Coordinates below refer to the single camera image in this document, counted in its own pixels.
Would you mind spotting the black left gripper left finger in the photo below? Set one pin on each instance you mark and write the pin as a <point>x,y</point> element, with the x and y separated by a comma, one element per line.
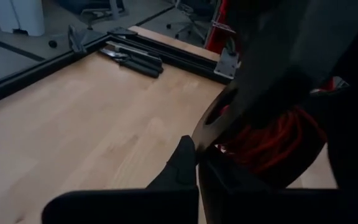
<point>120,208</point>

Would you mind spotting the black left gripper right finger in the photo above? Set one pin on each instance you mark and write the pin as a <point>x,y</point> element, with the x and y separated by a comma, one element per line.
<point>259,208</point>

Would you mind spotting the red metal cabinet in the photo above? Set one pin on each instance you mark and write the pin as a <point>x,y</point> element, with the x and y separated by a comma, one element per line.
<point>221,34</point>

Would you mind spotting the black office chair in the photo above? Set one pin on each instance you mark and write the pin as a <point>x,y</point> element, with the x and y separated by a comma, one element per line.
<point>194,12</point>

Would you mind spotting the white floor object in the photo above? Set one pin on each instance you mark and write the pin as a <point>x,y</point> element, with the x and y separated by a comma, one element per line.
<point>20,15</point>

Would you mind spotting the grey metal mounting bracket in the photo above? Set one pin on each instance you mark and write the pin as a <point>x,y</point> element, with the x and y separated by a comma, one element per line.
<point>227,63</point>

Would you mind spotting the black angled frame strut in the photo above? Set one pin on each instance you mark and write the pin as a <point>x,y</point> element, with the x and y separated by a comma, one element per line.
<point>75,39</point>

